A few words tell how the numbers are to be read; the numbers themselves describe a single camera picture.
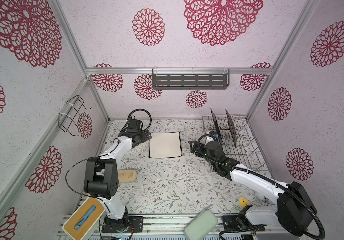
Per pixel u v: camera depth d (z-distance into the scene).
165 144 1.04
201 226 0.71
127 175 0.87
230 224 0.72
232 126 1.00
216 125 0.89
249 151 1.02
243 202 0.79
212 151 0.62
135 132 0.72
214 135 0.72
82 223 0.71
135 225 0.73
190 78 0.94
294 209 0.41
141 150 1.01
